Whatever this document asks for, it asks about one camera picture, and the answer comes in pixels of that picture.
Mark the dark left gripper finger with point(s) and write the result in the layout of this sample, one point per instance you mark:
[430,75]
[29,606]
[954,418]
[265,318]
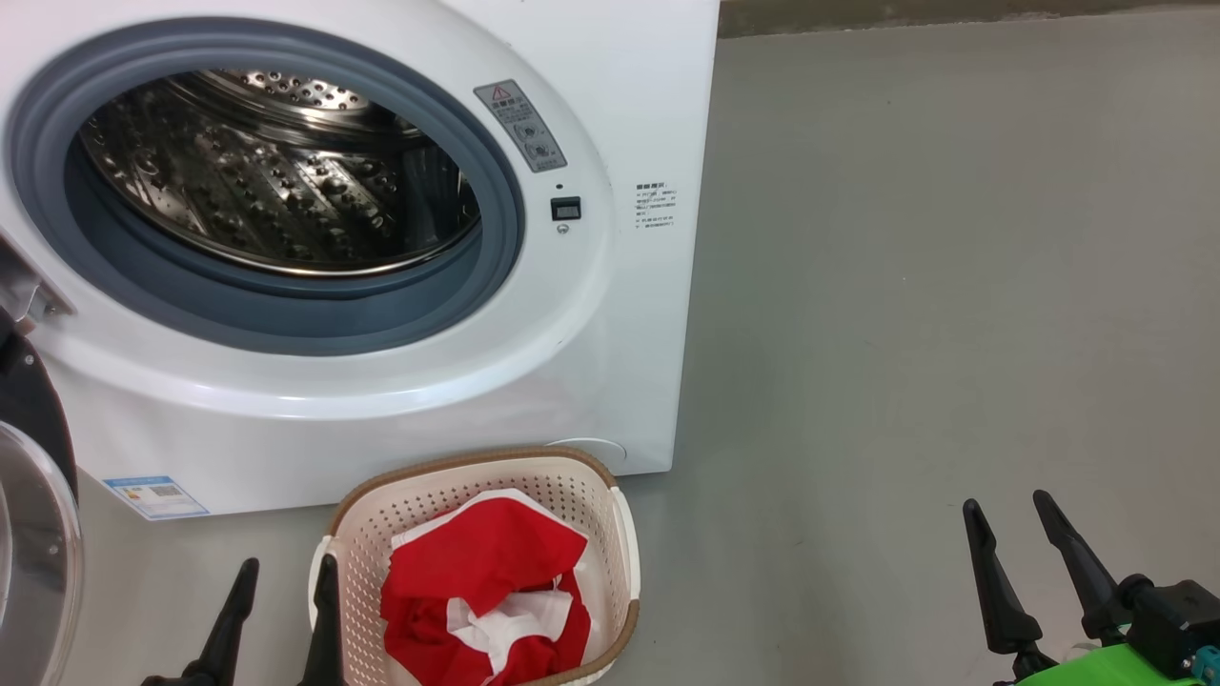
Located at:
[326,629]
[233,629]

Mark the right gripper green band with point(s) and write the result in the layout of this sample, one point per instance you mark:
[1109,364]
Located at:
[1096,672]

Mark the red and white garment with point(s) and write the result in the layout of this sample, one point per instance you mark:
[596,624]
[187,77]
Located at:
[477,562]

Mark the black round glass door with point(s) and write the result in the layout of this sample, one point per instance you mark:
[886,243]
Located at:
[38,534]

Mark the cream perforated laundry basket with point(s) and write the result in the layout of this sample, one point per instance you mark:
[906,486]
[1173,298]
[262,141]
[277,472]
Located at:
[353,562]

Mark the grey rubber door gasket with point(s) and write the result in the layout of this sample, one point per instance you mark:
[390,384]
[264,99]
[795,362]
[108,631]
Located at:
[286,314]

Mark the grey metal door hinge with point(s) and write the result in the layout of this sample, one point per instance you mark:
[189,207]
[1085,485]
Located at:
[33,291]

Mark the black door latch socket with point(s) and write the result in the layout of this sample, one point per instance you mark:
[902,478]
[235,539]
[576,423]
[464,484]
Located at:
[565,208]

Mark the white front-load washing machine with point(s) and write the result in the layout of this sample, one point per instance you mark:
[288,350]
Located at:
[620,95]

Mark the blue energy label sticker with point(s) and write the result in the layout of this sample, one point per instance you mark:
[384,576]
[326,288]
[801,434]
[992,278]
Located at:
[157,495]

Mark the stainless steel drum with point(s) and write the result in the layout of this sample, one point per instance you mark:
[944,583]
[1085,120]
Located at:
[267,181]

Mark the printed text sticker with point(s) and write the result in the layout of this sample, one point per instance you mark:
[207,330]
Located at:
[656,207]

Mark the grey warning sticker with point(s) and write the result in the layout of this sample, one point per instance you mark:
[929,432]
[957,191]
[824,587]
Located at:
[519,124]

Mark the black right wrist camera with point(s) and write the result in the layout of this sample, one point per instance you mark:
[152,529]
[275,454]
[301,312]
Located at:
[1177,619]

